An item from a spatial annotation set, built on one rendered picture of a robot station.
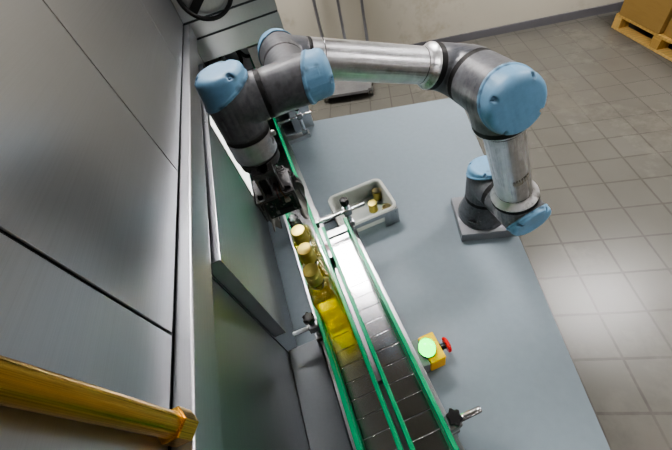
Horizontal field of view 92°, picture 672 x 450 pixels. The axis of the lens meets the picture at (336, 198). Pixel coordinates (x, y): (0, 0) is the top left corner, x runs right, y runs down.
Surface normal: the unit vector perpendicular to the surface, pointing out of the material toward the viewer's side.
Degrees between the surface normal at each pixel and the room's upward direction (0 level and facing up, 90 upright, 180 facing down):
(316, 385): 0
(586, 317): 0
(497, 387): 0
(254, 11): 90
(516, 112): 81
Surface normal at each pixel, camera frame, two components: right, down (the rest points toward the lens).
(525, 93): 0.23, 0.55
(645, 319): -0.22, -0.66
